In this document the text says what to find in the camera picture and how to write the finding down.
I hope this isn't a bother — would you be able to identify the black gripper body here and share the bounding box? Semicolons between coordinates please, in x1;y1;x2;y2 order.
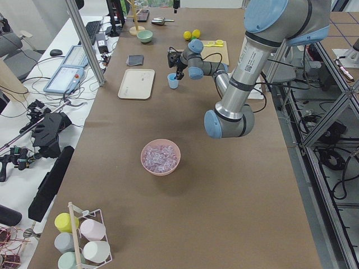
167;48;185;71

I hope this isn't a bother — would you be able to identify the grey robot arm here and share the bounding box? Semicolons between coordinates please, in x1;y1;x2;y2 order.
168;0;331;138

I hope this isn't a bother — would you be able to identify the light blue cup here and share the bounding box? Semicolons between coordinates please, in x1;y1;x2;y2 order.
167;73;179;89

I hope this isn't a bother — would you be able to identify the pile of clear ice cubes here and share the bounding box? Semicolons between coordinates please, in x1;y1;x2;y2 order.
142;145;179;173

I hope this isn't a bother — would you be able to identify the pink cup in rack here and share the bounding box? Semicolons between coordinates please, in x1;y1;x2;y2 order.
80;219;106;241

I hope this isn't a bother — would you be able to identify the yellow cup in rack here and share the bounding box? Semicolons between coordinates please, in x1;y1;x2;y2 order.
54;212;72;233

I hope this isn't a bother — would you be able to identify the white cup in rack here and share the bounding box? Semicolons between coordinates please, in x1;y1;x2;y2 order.
82;241;111;263

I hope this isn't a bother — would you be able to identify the grey cup in rack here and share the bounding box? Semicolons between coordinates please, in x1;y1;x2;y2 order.
54;232;75;254

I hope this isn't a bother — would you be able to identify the mint cup in rack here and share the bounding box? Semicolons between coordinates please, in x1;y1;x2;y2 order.
57;252;77;269

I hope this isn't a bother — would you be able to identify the lower whole yellow lemon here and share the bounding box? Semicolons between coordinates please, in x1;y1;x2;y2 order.
183;31;192;40

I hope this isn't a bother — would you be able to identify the whole yellow lemon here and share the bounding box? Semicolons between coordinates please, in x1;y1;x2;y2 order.
183;31;192;40
191;29;201;39

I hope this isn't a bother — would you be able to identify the upper whole yellow lemon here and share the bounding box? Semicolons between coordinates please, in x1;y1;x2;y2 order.
191;29;201;39

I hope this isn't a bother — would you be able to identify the wooden cutting board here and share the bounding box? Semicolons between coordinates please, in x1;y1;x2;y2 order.
201;40;229;66

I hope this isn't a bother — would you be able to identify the green bowl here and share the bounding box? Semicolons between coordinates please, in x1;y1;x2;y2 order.
137;30;153;44

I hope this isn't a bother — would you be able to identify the yellow plastic knife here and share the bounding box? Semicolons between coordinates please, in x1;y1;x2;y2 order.
204;43;223;47

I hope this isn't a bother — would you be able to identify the metal scoop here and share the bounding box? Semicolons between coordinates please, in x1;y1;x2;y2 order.
151;17;175;26

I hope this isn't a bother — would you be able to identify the grey folded cloth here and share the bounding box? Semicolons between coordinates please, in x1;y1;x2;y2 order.
126;54;144;66

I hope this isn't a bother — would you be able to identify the cream rabbit tray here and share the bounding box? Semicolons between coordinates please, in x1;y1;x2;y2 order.
118;68;155;100

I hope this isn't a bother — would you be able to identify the wooden mug tree stand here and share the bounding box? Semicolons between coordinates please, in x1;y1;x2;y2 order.
127;0;145;36

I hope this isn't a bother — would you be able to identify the black box device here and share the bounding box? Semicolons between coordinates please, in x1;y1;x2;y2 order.
95;33;109;54

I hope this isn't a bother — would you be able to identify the black keyboard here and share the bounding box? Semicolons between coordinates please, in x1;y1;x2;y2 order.
85;21;101;45

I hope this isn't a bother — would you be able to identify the pink bowl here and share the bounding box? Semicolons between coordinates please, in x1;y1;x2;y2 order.
140;139;181;176

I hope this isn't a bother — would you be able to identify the teach pendant tablet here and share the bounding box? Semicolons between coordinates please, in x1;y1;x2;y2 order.
43;45;89;95

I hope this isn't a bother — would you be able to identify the black computer mouse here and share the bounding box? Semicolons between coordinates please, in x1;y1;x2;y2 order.
49;49;63;57

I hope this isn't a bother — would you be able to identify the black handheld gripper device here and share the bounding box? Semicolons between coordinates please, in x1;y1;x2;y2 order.
19;99;72;158

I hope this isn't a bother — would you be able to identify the black long bar device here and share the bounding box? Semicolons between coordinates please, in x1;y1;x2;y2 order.
28;146;75;222

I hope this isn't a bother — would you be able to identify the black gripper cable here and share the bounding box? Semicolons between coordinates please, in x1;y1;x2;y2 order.
168;47;267;113

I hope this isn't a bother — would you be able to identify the aluminium frame post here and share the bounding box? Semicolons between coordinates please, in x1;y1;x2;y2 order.
65;0;105;87

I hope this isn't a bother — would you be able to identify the white wire cup rack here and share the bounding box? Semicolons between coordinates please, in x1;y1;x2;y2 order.
68;202;113;268

